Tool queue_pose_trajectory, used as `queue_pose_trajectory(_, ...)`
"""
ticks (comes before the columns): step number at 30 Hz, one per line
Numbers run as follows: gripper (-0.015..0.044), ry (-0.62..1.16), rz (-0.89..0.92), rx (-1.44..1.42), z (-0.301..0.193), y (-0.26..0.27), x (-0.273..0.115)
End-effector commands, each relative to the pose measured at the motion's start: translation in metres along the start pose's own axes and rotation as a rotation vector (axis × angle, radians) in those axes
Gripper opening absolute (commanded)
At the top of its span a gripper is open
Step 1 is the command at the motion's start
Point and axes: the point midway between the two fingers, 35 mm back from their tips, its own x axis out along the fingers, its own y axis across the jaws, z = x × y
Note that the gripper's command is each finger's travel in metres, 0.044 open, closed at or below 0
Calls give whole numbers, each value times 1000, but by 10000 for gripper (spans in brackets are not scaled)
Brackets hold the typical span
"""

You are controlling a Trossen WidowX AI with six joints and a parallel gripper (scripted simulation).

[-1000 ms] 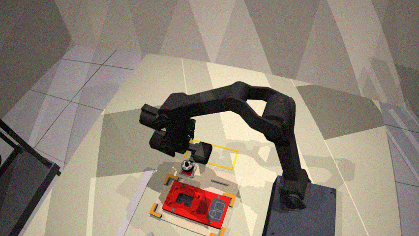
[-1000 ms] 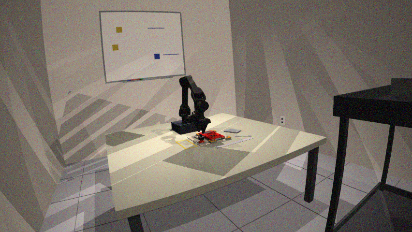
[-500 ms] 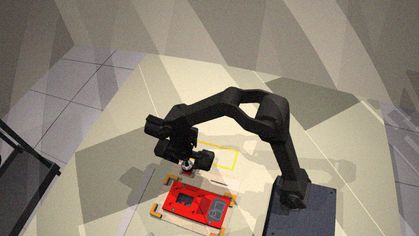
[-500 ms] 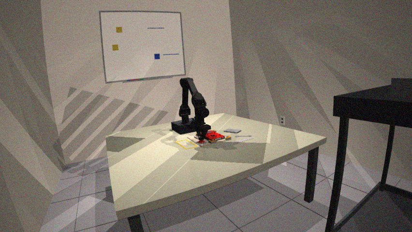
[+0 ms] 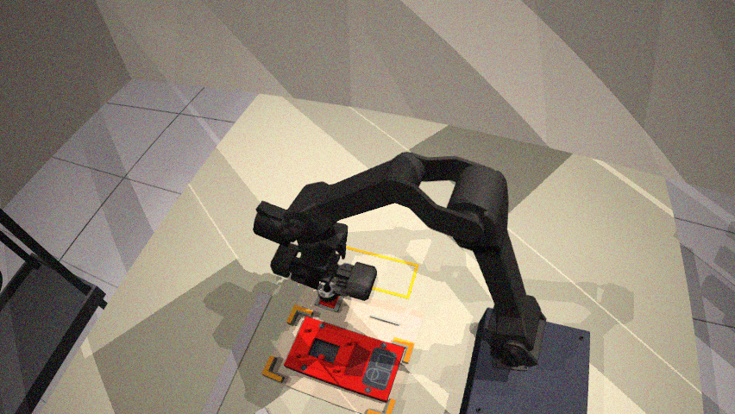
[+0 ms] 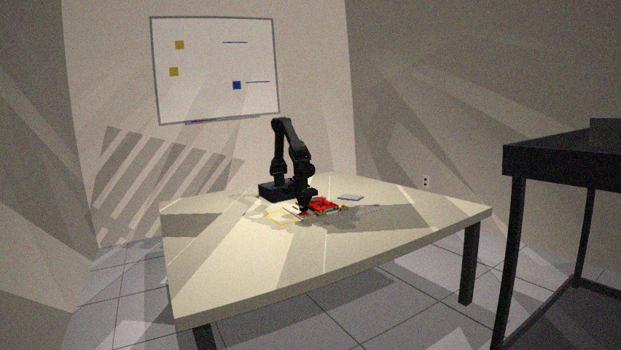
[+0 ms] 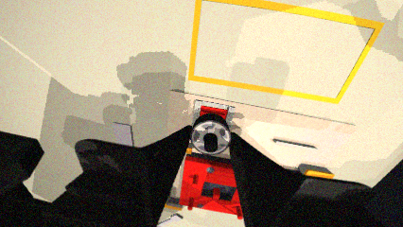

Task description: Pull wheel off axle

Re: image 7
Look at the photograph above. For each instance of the black and grey toy wheel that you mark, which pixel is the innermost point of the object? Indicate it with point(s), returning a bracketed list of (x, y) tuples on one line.
[(210, 123)]

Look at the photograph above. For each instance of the yellow rectangular outline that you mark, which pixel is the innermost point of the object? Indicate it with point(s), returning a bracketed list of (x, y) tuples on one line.
[(261, 4)]

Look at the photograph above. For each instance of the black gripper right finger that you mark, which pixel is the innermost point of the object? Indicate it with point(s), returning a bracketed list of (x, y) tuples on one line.
[(267, 192)]

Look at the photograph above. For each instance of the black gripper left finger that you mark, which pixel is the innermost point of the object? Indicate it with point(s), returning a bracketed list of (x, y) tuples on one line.
[(155, 165)]

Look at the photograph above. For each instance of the red flat plate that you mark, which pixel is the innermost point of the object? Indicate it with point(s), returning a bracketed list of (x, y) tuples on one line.
[(209, 183)]

